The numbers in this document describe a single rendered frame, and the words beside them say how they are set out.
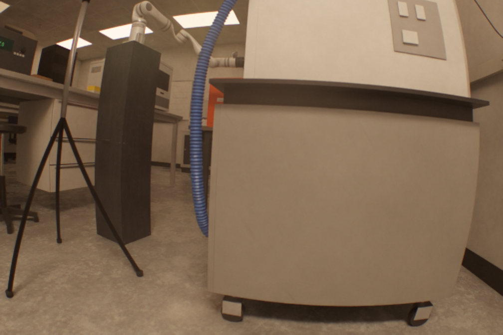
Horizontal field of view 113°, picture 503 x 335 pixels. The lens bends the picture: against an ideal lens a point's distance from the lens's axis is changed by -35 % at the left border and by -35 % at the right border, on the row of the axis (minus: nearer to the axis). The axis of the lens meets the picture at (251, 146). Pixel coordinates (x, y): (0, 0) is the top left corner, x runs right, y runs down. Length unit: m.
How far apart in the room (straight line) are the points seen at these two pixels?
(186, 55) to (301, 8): 5.34
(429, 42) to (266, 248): 0.75
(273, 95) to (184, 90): 5.12
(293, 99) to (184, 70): 5.30
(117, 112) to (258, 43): 0.90
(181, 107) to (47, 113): 4.17
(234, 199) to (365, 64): 0.51
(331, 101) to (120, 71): 1.12
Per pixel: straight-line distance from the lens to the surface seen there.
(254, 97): 0.68
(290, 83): 0.62
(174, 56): 6.14
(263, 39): 0.73
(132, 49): 1.43
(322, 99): 0.67
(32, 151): 2.06
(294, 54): 0.71
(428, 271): 0.84
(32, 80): 1.69
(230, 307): 0.85
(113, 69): 1.51
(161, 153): 5.88
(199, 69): 0.70
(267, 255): 0.71
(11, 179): 2.56
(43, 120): 1.94
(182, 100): 5.72
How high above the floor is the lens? 0.57
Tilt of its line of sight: level
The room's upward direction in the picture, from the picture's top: 3 degrees clockwise
